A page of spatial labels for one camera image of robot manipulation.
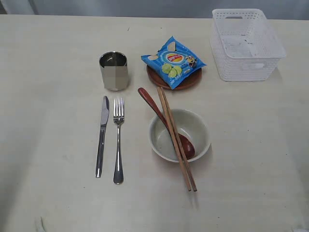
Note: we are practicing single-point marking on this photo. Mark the speckled white ceramic bowl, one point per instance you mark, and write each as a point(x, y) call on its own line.
point(189, 124)

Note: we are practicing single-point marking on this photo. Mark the brown wooden spoon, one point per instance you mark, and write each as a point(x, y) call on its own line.
point(187, 145)

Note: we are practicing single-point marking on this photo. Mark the silver metal fork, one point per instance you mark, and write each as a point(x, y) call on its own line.
point(118, 118)

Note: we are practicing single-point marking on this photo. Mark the white perforated plastic basket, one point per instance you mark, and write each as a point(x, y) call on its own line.
point(245, 47)

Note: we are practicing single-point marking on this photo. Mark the wooden chopstick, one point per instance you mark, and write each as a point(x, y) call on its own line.
point(185, 162)
point(175, 144)

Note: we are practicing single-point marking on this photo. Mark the brown round plate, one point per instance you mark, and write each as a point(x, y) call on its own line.
point(188, 82)

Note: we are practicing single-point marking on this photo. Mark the blue Lay's chips bag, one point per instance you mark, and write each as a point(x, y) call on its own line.
point(174, 62)

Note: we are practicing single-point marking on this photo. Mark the silver table knife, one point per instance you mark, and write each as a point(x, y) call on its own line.
point(103, 125)

